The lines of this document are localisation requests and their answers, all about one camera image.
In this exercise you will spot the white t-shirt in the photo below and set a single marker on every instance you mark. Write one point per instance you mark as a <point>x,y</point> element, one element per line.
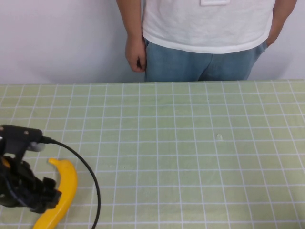
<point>205,23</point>

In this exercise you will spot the white badge on shirt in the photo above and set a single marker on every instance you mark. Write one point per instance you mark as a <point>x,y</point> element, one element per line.
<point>214,2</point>

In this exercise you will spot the person's right hand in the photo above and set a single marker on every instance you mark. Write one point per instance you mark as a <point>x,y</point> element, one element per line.
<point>134,56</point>

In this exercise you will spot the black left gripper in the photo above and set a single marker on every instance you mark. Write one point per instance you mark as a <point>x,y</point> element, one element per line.
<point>26,183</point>

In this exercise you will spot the yellow plastic banana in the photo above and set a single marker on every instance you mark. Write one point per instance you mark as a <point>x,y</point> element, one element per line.
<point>69,181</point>

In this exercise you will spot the blue jeans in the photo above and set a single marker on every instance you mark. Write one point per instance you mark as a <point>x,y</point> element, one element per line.
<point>186,64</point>

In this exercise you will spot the person's left forearm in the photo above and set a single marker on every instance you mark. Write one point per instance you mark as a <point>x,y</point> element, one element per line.
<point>280,21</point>

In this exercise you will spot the person's right forearm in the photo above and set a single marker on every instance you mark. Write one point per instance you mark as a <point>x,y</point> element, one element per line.
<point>132,21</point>

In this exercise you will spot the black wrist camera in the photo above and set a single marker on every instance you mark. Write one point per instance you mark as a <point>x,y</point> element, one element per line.
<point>16,136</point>

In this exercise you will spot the green grid tablecloth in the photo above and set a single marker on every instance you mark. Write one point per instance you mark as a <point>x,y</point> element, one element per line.
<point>178,155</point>

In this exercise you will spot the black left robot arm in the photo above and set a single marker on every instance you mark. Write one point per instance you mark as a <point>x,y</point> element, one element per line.
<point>8,200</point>

